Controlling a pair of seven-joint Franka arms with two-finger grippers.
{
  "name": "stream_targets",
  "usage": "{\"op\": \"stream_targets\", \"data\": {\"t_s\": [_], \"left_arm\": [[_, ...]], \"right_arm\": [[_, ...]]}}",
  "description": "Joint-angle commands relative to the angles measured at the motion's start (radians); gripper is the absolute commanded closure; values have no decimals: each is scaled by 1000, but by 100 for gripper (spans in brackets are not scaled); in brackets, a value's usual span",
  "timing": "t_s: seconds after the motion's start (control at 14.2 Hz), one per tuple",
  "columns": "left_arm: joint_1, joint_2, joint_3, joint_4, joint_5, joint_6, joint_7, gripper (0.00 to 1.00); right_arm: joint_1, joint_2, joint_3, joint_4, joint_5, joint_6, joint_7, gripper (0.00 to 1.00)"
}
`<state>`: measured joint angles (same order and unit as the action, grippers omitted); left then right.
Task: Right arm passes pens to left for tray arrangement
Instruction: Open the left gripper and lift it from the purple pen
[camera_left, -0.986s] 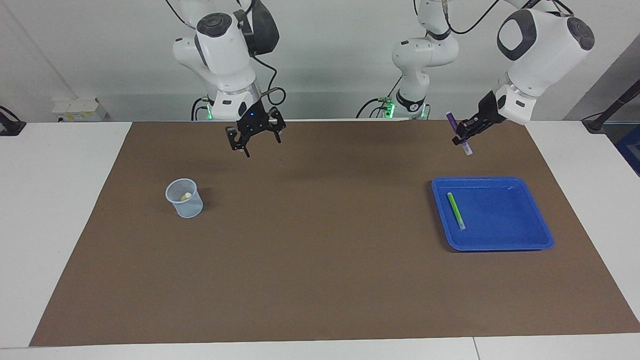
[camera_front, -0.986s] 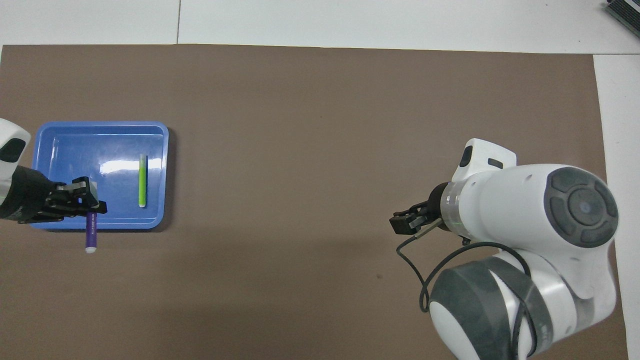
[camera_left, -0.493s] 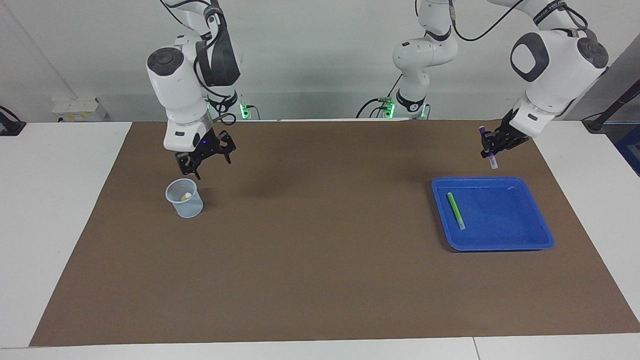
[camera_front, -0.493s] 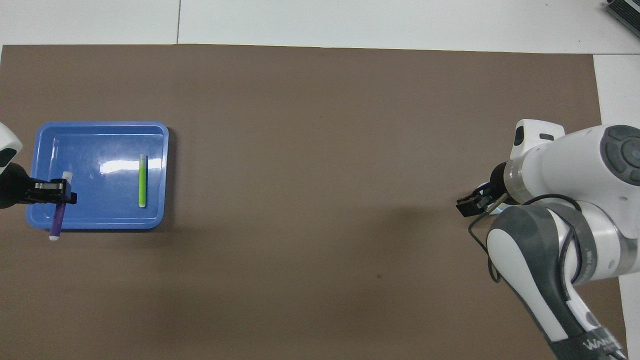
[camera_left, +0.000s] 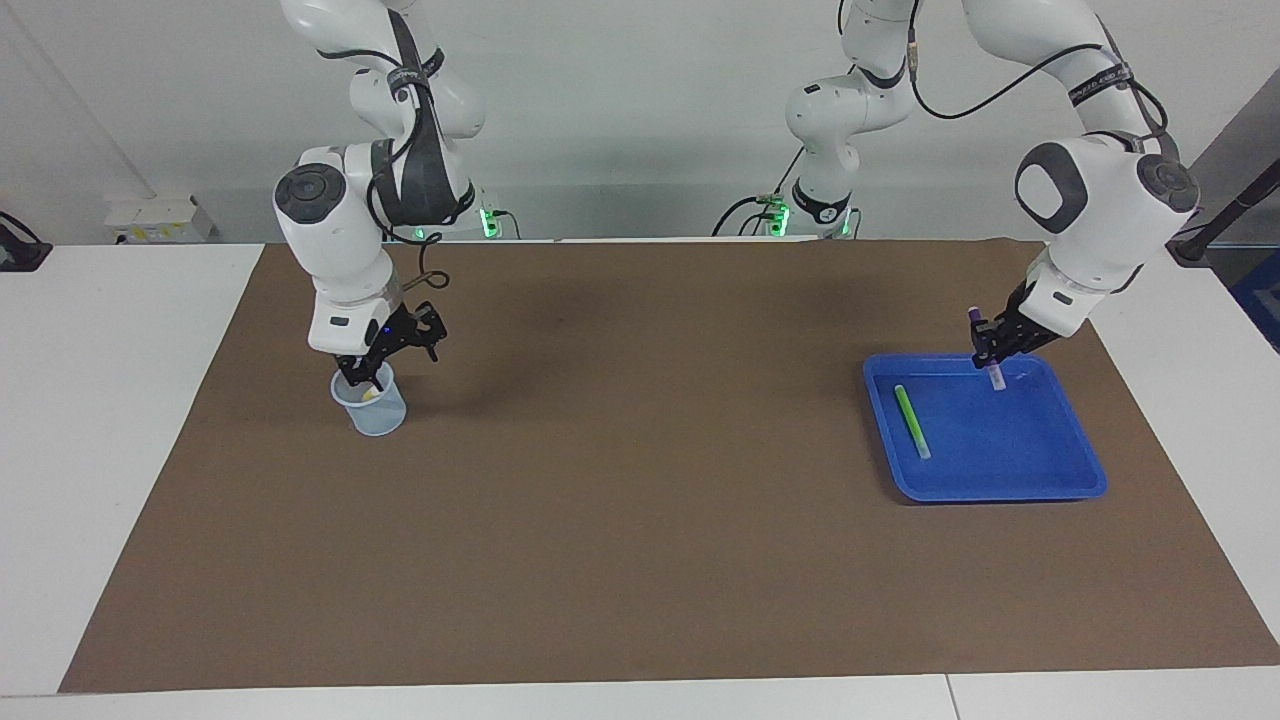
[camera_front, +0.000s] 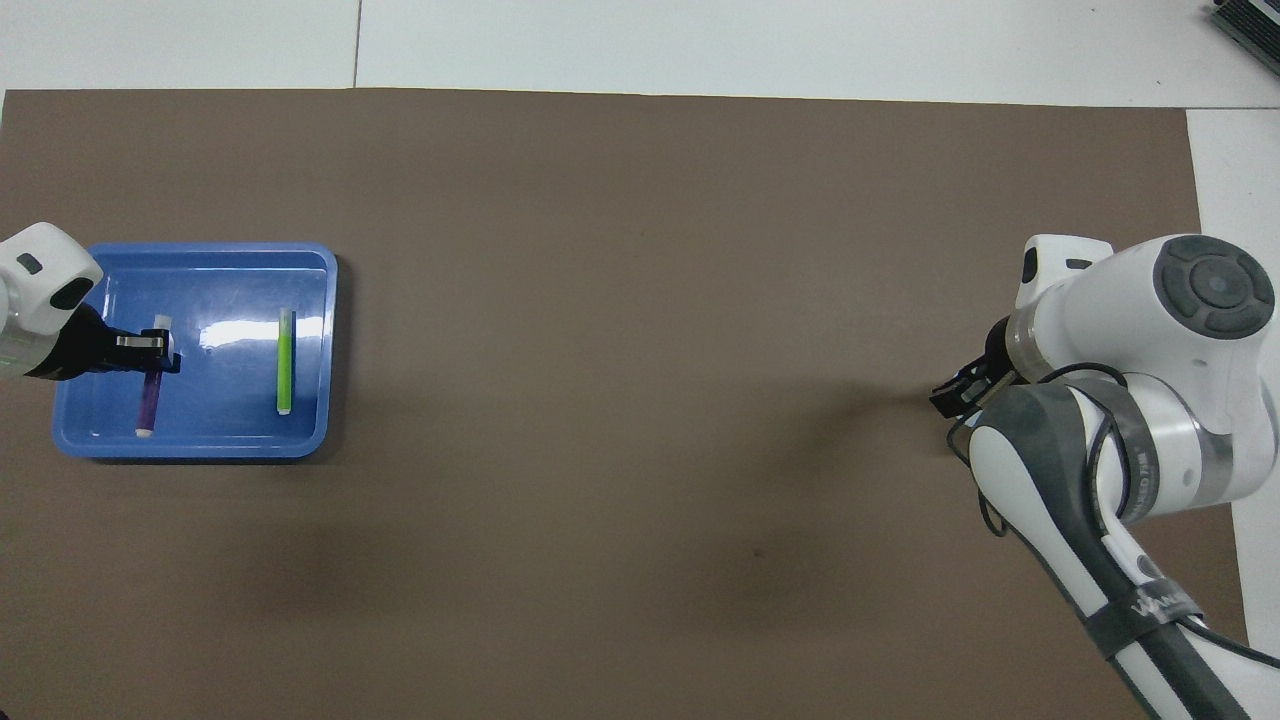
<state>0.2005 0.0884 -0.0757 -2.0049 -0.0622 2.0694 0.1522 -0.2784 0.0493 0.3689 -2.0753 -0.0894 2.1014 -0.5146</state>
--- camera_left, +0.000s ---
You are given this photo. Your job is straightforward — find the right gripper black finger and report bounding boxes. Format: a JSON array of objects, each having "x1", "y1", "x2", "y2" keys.
[
  {"x1": 405, "y1": 300, "x2": 447, "y2": 364},
  {"x1": 335, "y1": 352, "x2": 393, "y2": 395}
]

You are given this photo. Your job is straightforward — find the purple pen white cap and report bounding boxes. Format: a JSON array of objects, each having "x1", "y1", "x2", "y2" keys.
[{"x1": 965, "y1": 305, "x2": 1007, "y2": 393}]

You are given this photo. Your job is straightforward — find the green pen white cap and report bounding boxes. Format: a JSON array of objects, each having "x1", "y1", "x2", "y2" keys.
[{"x1": 893, "y1": 384, "x2": 932, "y2": 461}]

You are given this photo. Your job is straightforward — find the blue plastic tray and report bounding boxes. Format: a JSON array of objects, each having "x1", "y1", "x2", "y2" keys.
[{"x1": 862, "y1": 352, "x2": 1109, "y2": 504}]

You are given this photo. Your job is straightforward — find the light blue mesh pen cup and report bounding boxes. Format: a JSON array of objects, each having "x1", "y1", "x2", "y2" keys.
[{"x1": 331, "y1": 365, "x2": 408, "y2": 438}]

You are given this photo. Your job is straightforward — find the black stand pole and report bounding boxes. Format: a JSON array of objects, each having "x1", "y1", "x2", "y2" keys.
[{"x1": 1165, "y1": 158, "x2": 1280, "y2": 267}]

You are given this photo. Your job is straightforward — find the blue crate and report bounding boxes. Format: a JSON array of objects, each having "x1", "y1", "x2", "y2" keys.
[{"x1": 1228, "y1": 250, "x2": 1280, "y2": 353}]

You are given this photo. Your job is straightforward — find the brown table mat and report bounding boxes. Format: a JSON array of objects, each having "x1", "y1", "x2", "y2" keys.
[{"x1": 58, "y1": 238, "x2": 1280, "y2": 694}]

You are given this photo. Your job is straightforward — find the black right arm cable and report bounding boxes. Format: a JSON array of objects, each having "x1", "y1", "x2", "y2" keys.
[{"x1": 365, "y1": 50, "x2": 451, "y2": 291}]

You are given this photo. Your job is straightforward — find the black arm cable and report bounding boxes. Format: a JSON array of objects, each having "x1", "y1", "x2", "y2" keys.
[
  {"x1": 905, "y1": 0, "x2": 1171, "y2": 161},
  {"x1": 365, "y1": 50, "x2": 451, "y2": 291}
]

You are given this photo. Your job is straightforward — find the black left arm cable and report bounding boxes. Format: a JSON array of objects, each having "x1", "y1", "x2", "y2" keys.
[{"x1": 905, "y1": 0, "x2": 1171, "y2": 161}]

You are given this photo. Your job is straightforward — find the white wall socket box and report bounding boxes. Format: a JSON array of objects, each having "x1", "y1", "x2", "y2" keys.
[{"x1": 105, "y1": 195, "x2": 216, "y2": 244}]

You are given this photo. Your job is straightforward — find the black curved base cable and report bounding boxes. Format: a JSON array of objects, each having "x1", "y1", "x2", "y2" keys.
[{"x1": 711, "y1": 196, "x2": 769, "y2": 239}]

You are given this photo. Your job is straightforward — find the black clamp mount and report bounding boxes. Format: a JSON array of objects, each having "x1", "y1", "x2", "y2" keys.
[{"x1": 0, "y1": 212, "x2": 53, "y2": 273}]

